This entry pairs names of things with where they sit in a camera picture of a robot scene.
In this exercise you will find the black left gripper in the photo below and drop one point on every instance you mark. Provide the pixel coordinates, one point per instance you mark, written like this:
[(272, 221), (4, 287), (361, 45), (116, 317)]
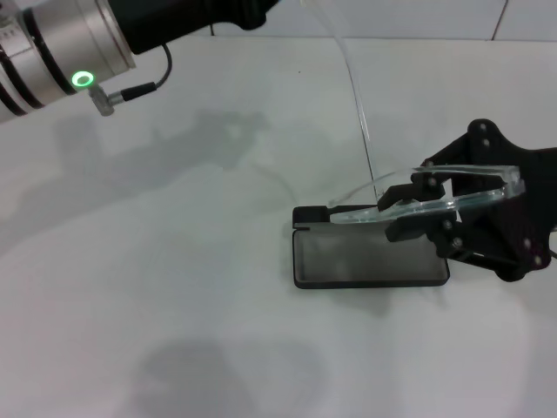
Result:
[(191, 19)]

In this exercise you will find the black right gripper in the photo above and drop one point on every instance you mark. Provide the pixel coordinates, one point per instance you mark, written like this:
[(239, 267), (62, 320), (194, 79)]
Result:
[(513, 226)]

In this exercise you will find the black glasses case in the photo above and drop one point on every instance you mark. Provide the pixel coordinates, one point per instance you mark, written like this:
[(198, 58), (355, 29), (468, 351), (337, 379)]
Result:
[(370, 261)]

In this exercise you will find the clear frame glasses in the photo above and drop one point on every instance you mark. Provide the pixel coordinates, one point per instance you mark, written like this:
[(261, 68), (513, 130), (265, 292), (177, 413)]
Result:
[(478, 199)]

